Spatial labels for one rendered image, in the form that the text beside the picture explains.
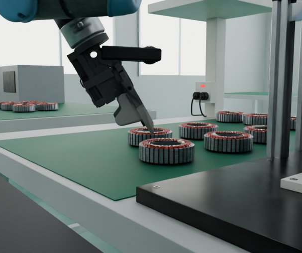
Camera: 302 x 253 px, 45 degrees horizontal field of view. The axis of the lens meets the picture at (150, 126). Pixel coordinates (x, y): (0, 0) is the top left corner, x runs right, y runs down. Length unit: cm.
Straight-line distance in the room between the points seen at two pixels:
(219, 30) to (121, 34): 416
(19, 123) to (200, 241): 129
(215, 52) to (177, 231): 122
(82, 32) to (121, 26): 502
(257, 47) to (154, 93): 294
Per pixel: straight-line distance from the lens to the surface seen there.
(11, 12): 60
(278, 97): 69
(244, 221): 39
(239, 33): 764
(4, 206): 26
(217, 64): 157
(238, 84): 760
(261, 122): 132
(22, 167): 76
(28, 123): 161
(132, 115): 65
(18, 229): 22
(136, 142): 87
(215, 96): 154
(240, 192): 48
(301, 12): 69
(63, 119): 167
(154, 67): 601
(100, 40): 68
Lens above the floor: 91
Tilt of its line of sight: 7 degrees down
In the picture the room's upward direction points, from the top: straight up
